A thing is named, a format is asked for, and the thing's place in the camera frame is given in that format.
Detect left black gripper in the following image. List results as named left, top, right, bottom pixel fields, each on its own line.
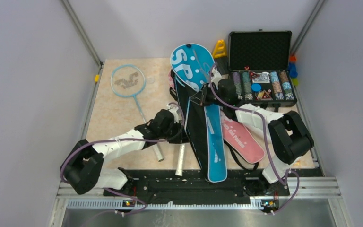
left=159, top=119, right=190, bottom=143

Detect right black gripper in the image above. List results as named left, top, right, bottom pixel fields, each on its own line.
left=189, top=84, right=226, bottom=108

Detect blue racket cover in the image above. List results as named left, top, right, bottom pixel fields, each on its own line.
left=170, top=44, right=227, bottom=183

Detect blue badminton racket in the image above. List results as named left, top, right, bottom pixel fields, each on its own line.
left=110, top=64, right=165, bottom=163
left=175, top=143, right=186, bottom=176

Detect clear tube lid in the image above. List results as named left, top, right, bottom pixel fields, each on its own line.
left=146, top=77, right=156, bottom=84

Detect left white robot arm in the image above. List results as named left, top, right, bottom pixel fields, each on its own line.
left=60, top=106, right=188, bottom=195

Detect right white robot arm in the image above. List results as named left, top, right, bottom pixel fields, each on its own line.
left=195, top=83, right=314, bottom=195

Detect dark grey building plate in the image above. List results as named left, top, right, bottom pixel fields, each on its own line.
left=214, top=56, right=229, bottom=75

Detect yellow letter A toy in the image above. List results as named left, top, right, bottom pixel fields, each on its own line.
left=212, top=39, right=227, bottom=59

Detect black poker chip case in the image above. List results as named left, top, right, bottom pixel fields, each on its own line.
left=228, top=31, right=297, bottom=108

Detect pink racket cover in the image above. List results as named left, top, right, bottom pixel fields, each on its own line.
left=168, top=70, right=266, bottom=164

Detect coloured toys in corner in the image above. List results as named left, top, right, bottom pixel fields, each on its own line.
left=288, top=55, right=298, bottom=87

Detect red white card box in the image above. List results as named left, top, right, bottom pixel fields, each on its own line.
left=293, top=159, right=302, bottom=168

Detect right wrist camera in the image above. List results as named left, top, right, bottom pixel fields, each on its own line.
left=210, top=68, right=223, bottom=86

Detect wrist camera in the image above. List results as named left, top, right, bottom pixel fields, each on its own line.
left=167, top=103, right=181, bottom=121
left=210, top=68, right=223, bottom=86

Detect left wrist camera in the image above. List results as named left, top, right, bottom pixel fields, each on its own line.
left=167, top=103, right=181, bottom=121

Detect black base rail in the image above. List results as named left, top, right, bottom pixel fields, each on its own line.
left=119, top=170, right=291, bottom=205

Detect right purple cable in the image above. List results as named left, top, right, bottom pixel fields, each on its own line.
left=209, top=62, right=301, bottom=215

